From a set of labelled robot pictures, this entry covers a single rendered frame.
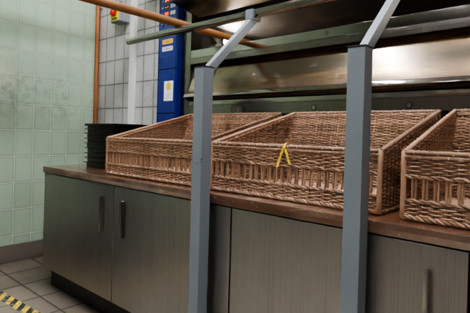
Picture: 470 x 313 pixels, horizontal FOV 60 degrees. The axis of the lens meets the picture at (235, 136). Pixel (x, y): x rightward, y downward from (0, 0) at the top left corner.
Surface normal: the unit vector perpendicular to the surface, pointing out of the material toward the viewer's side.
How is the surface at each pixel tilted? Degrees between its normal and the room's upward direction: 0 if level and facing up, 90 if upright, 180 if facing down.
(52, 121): 90
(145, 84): 90
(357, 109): 90
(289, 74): 70
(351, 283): 90
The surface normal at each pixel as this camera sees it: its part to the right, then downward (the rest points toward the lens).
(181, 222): -0.66, -0.01
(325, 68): -0.61, -0.36
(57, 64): 0.75, 0.03
